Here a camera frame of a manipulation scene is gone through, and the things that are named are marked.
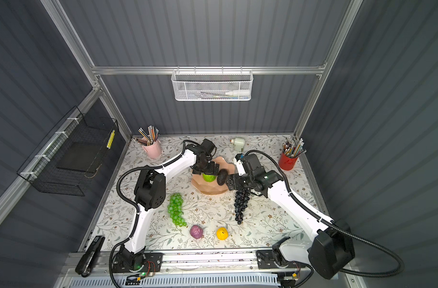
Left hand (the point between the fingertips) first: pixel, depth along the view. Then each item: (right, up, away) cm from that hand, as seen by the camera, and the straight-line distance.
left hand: (213, 174), depth 96 cm
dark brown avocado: (+5, -1, -2) cm, 5 cm away
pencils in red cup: (+40, +15, -5) cm, 43 cm away
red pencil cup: (+39, +7, 0) cm, 40 cm away
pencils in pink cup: (-38, +22, +9) cm, 44 cm away
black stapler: (-50, -32, -24) cm, 64 cm away
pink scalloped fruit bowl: (-7, -6, -2) cm, 9 cm away
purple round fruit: (-7, -22, -19) cm, 30 cm away
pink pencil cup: (-35, +13, +8) cm, 39 cm away
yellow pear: (+5, -23, -20) cm, 31 cm away
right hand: (+11, 0, -16) cm, 19 cm away
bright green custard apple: (-2, -1, -3) cm, 4 cm away
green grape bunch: (-18, -15, -12) cm, 26 cm away
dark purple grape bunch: (+15, -11, -7) cm, 19 cm away
